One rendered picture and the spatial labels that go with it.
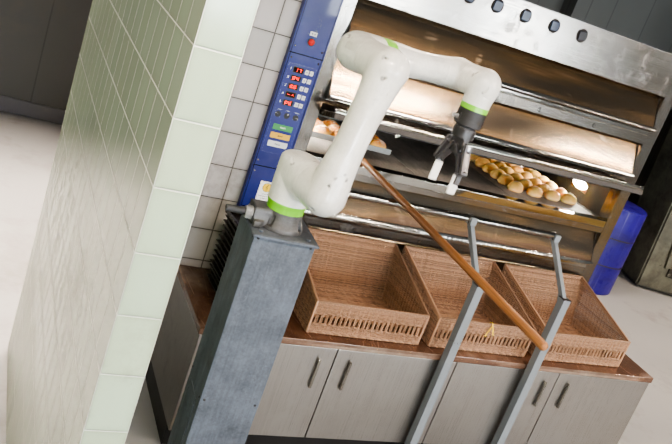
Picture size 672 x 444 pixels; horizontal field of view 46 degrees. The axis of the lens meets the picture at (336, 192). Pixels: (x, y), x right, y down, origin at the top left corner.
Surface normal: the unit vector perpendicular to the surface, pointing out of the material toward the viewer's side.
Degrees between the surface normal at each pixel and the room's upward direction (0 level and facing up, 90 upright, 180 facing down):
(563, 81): 70
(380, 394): 90
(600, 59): 90
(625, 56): 90
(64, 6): 90
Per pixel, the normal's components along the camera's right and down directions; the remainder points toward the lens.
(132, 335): 0.34, 0.39
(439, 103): 0.43, 0.06
